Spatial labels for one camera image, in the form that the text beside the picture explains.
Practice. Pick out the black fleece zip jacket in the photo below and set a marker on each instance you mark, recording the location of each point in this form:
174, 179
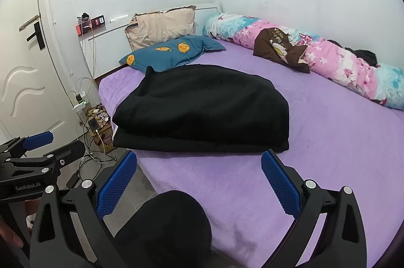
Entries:
205, 97

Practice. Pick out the person's left hand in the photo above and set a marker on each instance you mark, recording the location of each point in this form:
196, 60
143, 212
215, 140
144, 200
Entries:
11, 235

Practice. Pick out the white door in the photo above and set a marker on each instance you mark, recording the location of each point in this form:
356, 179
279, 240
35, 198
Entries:
25, 82

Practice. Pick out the beige pillow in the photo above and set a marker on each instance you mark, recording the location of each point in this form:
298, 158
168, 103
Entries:
164, 25

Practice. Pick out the white power strip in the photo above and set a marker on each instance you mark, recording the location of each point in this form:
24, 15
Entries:
80, 97

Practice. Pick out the bed with purple sheet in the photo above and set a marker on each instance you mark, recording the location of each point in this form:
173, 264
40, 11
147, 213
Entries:
315, 176

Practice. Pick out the small black garment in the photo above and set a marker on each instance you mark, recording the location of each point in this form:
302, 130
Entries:
366, 57

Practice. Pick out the brown printed garment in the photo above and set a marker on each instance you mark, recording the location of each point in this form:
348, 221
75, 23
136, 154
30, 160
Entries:
271, 50

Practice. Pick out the rolled floral quilt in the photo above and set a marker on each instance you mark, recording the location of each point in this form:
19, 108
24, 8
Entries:
341, 66

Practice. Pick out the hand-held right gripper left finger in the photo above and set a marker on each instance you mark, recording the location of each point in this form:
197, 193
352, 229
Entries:
115, 189

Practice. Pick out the blue lemon print pillow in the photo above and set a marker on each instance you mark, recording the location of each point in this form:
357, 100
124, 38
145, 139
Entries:
164, 61

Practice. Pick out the white headboard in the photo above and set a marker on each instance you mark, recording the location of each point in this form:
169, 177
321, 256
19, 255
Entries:
208, 7

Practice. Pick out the person's black trouser leg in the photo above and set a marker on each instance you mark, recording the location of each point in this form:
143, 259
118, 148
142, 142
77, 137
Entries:
164, 230

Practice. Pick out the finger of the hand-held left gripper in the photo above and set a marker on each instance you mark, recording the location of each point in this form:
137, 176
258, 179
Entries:
63, 156
38, 140

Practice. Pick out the printed cardboard box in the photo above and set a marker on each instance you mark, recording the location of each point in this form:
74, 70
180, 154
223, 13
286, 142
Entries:
107, 138

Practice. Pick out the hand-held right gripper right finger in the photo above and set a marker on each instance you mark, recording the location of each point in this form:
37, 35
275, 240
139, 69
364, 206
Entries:
281, 182

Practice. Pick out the red and black box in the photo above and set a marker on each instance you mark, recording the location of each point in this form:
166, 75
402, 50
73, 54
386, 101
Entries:
97, 21

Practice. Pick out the black smooth garment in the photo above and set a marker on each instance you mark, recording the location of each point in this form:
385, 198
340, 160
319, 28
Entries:
189, 144

